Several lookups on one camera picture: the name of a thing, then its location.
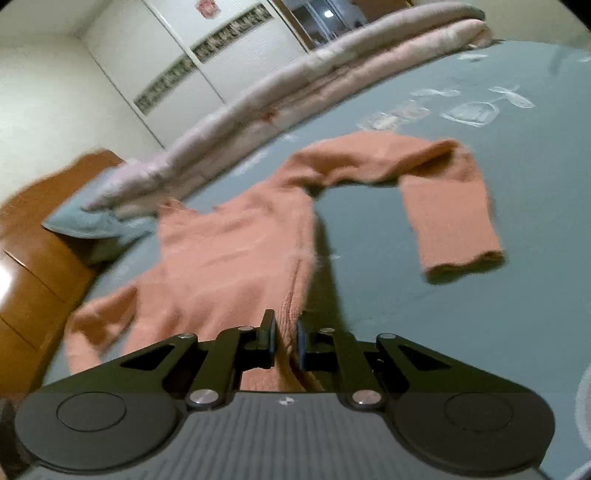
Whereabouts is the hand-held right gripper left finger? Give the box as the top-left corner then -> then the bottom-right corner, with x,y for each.
34,309 -> 278,411

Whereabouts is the white wardrobe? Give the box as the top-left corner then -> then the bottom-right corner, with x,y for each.
83,0 -> 310,148

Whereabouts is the teal floral bed sheet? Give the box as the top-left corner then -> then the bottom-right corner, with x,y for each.
46,39 -> 591,480

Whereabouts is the wooden headboard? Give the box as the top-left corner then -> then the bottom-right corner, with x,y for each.
0,150 -> 127,398

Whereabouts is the teal pillow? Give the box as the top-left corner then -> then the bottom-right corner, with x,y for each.
41,198 -> 158,266

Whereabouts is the pink knit sweater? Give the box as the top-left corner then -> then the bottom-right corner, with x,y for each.
65,130 -> 506,393

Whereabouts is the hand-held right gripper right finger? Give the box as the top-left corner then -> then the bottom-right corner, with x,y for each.
295,320 -> 536,411

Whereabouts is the folded floral quilt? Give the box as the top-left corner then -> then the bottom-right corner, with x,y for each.
85,0 -> 492,217

